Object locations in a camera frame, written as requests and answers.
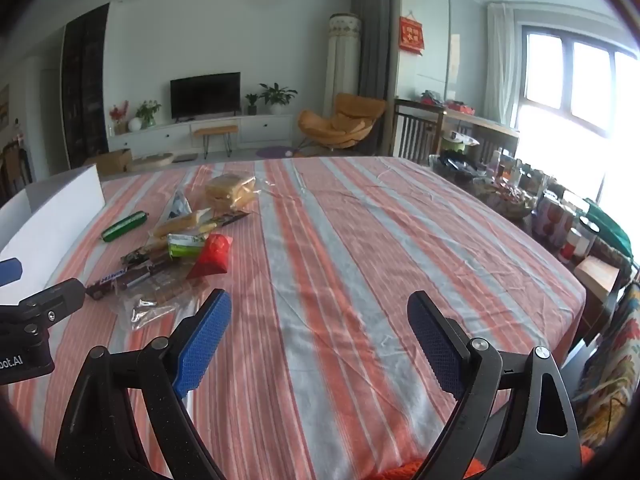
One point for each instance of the red triangular snack packet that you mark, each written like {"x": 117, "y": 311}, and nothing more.
{"x": 212, "y": 257}

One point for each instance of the orange lounge chair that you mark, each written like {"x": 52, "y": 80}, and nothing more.
{"x": 335, "y": 127}

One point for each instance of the sliced bread packet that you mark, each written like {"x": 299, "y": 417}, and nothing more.
{"x": 230, "y": 191}

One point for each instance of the green cloth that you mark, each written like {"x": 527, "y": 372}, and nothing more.
{"x": 607, "y": 227}

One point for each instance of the clear plastic snack bag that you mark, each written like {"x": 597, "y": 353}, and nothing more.
{"x": 155, "y": 305}

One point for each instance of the small wooden bench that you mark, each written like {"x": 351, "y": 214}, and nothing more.
{"x": 215, "y": 131}

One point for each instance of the white television cabinet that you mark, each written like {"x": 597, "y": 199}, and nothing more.
{"x": 265, "y": 127}

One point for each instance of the basket of snacks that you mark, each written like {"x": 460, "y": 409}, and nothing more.
{"x": 505, "y": 200}

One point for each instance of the blue white triangular packet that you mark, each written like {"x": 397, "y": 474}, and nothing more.
{"x": 176, "y": 207}

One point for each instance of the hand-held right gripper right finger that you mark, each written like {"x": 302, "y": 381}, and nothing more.
{"x": 435, "y": 340}

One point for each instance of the brown cardboard box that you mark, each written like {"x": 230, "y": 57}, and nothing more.
{"x": 112, "y": 161}

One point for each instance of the red white cans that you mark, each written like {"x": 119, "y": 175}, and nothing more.
{"x": 552, "y": 217}

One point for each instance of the black plastic tray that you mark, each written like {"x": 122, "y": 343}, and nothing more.
{"x": 457, "y": 167}

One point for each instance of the green plant with white flowers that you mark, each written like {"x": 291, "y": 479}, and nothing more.
{"x": 148, "y": 111}

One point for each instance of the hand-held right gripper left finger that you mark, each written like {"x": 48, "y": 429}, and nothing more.
{"x": 202, "y": 340}

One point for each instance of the wooden chair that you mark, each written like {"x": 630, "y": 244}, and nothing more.
{"x": 15, "y": 170}

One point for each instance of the patterned cushion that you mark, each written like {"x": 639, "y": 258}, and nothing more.
{"x": 615, "y": 360}

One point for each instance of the white round vase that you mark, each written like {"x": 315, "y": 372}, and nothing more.
{"x": 135, "y": 124}

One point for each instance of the white cardboard box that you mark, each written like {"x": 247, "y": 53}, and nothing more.
{"x": 55, "y": 210}

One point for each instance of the yellow snack packet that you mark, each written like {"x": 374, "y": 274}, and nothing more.
{"x": 182, "y": 224}

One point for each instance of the green pot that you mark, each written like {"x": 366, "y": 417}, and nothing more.
{"x": 457, "y": 145}

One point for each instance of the dark brown snack packet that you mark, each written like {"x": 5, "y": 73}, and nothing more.
{"x": 142, "y": 256}

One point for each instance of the orange striped tablecloth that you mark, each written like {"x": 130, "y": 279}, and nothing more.
{"x": 350, "y": 270}

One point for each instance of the dark tall cabinet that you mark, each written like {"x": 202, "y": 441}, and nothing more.
{"x": 82, "y": 90}

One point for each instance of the large potted green plant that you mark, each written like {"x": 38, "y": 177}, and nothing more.
{"x": 276, "y": 96}

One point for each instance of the round beige floor tray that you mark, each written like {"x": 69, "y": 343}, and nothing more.
{"x": 151, "y": 161}

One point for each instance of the large window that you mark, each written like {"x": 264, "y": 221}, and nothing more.
{"x": 575, "y": 85}

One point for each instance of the grey curtain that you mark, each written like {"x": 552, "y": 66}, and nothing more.
{"x": 372, "y": 60}

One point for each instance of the dark chocolate bar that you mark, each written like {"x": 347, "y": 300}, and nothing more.
{"x": 112, "y": 280}

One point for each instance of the red wall hanging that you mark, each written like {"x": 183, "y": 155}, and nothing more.
{"x": 411, "y": 35}

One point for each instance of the white sheer curtain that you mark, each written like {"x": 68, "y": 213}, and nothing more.
{"x": 501, "y": 60}

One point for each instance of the green snack packet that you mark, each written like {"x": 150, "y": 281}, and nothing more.
{"x": 184, "y": 246}

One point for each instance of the orange knitted cloth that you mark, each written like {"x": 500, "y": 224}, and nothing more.
{"x": 400, "y": 472}

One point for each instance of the small potted green plant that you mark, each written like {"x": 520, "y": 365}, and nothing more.
{"x": 251, "y": 102}

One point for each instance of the red flower bouquet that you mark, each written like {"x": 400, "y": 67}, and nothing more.
{"x": 118, "y": 114}

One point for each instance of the white standing air conditioner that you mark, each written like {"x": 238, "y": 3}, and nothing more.
{"x": 341, "y": 65}

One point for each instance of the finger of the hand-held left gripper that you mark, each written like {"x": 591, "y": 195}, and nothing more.
{"x": 57, "y": 297}
{"x": 10, "y": 271}

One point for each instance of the green sausage stick packet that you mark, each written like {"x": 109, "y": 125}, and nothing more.
{"x": 125, "y": 226}

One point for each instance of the black television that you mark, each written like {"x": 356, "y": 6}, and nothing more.
{"x": 205, "y": 95}

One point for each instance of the wooden railing crib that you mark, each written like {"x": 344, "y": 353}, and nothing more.
{"x": 415, "y": 132}

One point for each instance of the purple floor mat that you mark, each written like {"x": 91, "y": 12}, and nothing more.
{"x": 272, "y": 151}

